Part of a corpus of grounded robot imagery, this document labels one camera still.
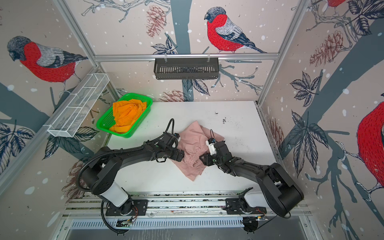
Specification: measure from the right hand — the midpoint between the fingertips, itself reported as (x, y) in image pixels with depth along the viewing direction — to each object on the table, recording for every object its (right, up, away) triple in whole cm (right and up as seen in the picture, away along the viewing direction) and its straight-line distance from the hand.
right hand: (202, 158), depth 87 cm
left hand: (-15, +3, +3) cm, 15 cm away
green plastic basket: (-44, +39, +28) cm, 65 cm away
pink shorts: (-6, +9, +6) cm, 13 cm away
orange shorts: (-56, +28, +20) cm, 65 cm away
